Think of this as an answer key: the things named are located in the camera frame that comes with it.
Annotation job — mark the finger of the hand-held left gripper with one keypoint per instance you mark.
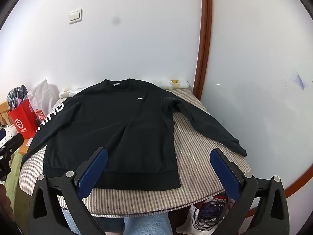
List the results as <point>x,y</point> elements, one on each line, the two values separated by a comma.
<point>13,142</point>

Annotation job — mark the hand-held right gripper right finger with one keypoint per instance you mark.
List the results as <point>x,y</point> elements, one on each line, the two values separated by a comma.
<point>225,173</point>

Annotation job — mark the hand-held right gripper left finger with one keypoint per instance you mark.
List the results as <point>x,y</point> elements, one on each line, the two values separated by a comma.
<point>94,169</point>

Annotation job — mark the black sweatshirt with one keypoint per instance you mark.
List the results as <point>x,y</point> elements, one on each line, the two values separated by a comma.
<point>110,127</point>

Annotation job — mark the person's left forearm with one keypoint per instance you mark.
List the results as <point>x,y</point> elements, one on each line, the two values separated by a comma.
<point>4,203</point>

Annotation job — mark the green bed sheet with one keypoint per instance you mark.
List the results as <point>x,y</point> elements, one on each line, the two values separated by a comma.
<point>12,183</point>

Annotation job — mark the red paper bag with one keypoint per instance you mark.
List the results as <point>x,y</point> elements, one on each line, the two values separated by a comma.
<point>23,122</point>

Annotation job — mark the wooden headboard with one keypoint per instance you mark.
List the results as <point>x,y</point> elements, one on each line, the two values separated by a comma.
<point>3,112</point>

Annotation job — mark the striped quilted mat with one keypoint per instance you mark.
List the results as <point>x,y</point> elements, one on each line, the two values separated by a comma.
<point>195,151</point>

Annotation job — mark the small red white bag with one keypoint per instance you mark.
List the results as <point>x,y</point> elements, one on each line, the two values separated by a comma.
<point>40,116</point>

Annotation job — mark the plaid cloth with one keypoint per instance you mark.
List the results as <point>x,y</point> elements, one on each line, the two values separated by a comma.
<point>17,95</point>

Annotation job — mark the white plastic bag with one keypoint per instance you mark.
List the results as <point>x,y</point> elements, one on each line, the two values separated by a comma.
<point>46,95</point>

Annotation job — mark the white sock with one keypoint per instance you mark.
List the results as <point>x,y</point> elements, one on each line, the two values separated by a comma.
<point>189,222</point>

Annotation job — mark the brown wooden baseboard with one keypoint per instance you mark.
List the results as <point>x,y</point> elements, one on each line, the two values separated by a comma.
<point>299,183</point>

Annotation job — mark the light blue fleece pants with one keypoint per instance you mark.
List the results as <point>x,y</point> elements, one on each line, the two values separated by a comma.
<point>146,225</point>

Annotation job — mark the white wall switch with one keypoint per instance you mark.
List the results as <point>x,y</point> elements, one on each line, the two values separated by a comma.
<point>75,16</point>

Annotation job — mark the brown wooden door frame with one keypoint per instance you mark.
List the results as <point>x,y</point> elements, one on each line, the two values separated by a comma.
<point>204,29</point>

